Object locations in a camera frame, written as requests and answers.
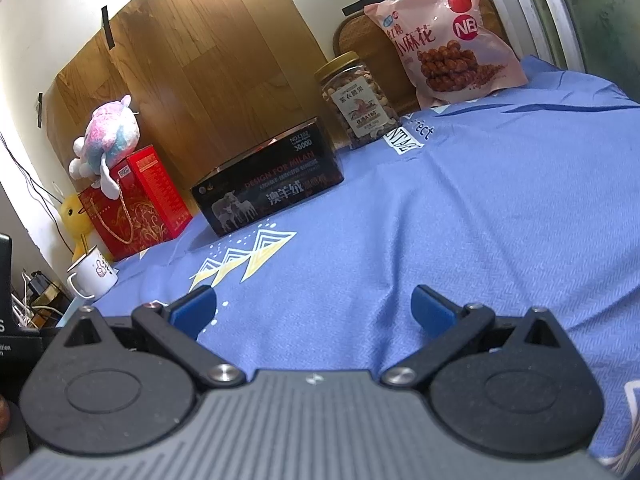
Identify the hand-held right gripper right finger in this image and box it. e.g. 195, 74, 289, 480
381, 284, 570, 387

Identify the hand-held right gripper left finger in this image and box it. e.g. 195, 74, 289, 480
62, 285, 247, 388

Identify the black cardboard box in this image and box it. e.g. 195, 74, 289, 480
190, 116, 346, 237

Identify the white enamel mug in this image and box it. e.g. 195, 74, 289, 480
66, 244, 120, 298

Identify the blue printed bed sheet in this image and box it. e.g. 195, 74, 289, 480
65, 55, 640, 480

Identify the red gift bag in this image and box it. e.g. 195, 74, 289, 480
77, 144, 194, 263

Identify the yellow plush duck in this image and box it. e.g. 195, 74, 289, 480
60, 192, 101, 263

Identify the pink and blue plush toy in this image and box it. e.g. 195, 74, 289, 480
69, 94, 142, 200

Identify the clear nut jar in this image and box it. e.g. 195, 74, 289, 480
314, 51, 402, 151

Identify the wooden board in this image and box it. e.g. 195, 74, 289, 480
42, 0, 351, 201

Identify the large pink snack bag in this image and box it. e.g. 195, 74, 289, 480
364, 0, 530, 110

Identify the woven rattan chair back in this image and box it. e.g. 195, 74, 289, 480
332, 0, 513, 126

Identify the white window frame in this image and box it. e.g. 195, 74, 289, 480
495, 0, 640, 106

